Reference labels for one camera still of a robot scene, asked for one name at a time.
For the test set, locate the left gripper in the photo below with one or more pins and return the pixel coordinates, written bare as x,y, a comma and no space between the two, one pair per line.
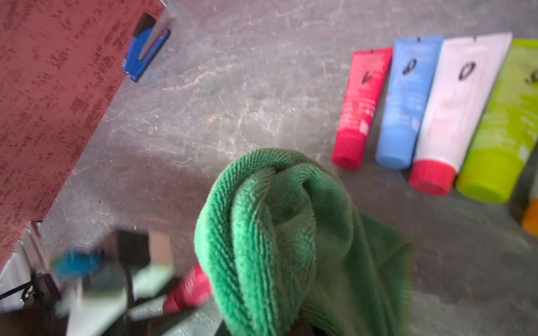
40,295

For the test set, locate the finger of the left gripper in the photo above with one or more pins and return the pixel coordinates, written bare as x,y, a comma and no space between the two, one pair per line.
204,320

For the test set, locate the pink toothpaste tube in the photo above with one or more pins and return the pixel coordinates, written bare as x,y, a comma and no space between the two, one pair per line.
191,292
366,79

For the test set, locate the green microfiber cloth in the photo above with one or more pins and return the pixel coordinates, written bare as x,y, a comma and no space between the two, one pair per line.
280,239

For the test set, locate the blue toothpaste tube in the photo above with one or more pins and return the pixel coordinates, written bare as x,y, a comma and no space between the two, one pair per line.
414,63

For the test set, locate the white tube orange cap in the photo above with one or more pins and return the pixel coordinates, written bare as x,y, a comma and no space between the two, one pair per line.
530,218

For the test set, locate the lime green toothpaste tube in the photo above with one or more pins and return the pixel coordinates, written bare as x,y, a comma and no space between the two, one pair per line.
507,132

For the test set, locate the white tube pink cap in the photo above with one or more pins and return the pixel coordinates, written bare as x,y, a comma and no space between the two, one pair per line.
465,75

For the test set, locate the blue stapler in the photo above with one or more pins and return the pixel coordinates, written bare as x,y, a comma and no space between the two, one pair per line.
147,40

